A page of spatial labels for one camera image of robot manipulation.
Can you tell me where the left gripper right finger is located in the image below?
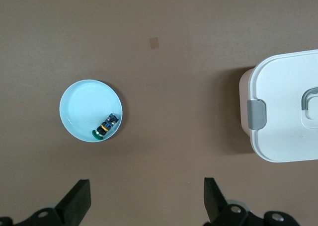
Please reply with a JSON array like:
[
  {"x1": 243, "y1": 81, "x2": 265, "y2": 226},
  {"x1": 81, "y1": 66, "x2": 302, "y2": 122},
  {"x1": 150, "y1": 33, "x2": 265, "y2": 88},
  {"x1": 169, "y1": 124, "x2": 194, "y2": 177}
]
[{"x1": 203, "y1": 177, "x2": 303, "y2": 226}]

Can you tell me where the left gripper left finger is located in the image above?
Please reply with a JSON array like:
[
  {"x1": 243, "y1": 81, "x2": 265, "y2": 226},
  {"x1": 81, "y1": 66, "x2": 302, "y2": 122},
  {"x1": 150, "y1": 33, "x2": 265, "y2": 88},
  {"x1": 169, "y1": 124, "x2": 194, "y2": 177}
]
[{"x1": 0, "y1": 178, "x2": 91, "y2": 226}]

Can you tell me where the white lidded storage box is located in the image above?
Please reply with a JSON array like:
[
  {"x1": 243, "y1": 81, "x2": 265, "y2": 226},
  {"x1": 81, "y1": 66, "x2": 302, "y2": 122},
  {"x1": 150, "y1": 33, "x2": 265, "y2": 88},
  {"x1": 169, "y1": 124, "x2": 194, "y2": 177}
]
[{"x1": 238, "y1": 49, "x2": 318, "y2": 163}]

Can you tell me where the light blue round plate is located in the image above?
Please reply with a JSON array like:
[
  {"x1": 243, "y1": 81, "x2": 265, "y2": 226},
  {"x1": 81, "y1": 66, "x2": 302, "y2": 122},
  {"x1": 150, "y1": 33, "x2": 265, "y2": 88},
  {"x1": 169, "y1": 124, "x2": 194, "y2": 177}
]
[{"x1": 59, "y1": 79, "x2": 124, "y2": 143}]

